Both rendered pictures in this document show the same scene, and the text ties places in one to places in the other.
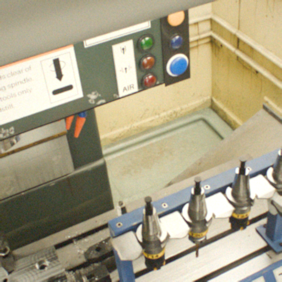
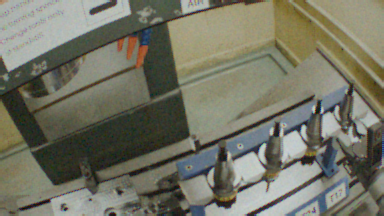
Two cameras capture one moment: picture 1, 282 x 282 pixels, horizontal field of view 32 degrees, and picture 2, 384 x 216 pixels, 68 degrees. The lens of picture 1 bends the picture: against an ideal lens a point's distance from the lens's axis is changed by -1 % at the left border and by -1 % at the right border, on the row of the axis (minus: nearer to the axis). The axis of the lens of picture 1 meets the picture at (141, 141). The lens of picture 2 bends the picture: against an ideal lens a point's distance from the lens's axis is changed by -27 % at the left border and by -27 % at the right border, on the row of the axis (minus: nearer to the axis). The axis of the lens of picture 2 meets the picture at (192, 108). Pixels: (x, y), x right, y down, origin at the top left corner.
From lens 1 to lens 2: 0.35 m
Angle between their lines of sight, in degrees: 7
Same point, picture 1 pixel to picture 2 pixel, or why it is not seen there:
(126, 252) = (195, 197)
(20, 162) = (102, 93)
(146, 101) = (220, 37)
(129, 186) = (205, 114)
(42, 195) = (122, 122)
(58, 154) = (135, 84)
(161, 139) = (235, 70)
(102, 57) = not seen: outside the picture
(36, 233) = (120, 155)
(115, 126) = (192, 58)
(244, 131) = (304, 68)
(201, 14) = not seen: outside the picture
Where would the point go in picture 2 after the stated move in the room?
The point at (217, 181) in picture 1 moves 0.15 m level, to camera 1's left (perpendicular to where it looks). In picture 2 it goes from (293, 119) to (226, 127)
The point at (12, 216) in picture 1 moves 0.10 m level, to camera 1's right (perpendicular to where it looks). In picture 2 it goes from (99, 140) to (122, 138)
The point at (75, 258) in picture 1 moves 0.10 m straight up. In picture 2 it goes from (150, 185) to (141, 166)
